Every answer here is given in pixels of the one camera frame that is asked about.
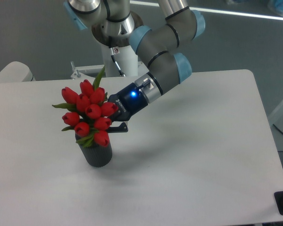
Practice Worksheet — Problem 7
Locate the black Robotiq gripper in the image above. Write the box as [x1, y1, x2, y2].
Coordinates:
[107, 83, 148, 132]

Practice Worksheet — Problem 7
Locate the red tulip bouquet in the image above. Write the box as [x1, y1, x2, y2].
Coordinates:
[53, 67, 118, 147]

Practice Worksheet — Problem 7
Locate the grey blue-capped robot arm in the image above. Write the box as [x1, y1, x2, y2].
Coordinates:
[64, 0, 205, 133]

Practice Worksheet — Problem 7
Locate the dark grey ribbed vase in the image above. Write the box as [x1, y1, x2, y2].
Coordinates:
[75, 134, 112, 167]

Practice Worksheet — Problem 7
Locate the white chair back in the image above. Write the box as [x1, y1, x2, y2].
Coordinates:
[0, 61, 36, 83]

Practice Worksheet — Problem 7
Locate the blue plastic bag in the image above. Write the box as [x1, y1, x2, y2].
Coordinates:
[268, 0, 283, 16]

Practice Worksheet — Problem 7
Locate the black pedestal cable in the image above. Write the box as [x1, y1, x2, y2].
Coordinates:
[108, 35, 126, 77]

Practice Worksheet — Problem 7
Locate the white metal base frame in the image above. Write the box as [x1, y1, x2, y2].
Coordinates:
[71, 55, 149, 80]

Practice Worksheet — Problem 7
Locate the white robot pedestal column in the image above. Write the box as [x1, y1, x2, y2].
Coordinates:
[91, 11, 144, 77]

